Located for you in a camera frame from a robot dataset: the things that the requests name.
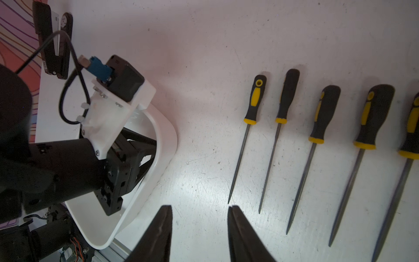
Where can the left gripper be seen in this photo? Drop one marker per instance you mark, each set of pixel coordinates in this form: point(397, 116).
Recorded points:
point(128, 160)

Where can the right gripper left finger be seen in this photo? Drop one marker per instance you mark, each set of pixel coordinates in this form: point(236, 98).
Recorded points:
point(155, 244)

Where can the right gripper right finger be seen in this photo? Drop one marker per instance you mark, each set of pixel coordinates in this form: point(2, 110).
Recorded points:
point(244, 243)

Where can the black yellow file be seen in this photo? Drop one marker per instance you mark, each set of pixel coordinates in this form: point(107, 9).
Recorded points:
point(286, 98)
point(258, 89)
point(324, 113)
point(410, 151)
point(374, 114)

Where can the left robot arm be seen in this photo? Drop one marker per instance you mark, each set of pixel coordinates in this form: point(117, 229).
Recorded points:
point(36, 176)

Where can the white plastic storage tray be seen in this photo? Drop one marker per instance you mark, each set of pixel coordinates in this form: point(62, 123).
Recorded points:
point(99, 229)

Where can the black stapler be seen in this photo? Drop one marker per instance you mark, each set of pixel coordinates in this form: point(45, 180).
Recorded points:
point(56, 54)

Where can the aluminium mounting rail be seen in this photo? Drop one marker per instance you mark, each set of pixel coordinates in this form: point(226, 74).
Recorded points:
point(115, 252)

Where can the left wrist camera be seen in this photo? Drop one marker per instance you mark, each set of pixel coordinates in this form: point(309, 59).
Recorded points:
point(119, 89)

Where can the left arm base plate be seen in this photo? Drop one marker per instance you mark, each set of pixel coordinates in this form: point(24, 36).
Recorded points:
point(39, 237)

